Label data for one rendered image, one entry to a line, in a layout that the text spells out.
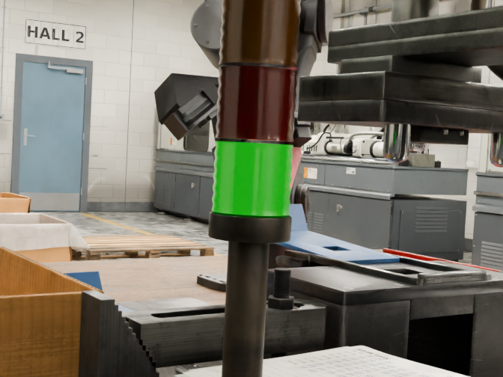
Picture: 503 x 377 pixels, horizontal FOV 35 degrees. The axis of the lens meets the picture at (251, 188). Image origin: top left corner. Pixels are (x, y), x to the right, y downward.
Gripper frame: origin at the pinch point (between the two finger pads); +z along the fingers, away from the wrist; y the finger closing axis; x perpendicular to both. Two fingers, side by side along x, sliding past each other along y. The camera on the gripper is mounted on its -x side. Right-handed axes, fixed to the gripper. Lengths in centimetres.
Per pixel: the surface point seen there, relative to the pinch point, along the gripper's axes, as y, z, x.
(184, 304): -7.0, 7.1, -8.4
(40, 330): 8.3, 11.4, -28.5
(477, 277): 20.8, 12.9, 2.8
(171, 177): -899, -368, 491
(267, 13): 38.6, 3.7, -26.6
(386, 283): 19.3, 12.4, -5.5
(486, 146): -332, -170, 465
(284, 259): 6.4, 6.6, -4.8
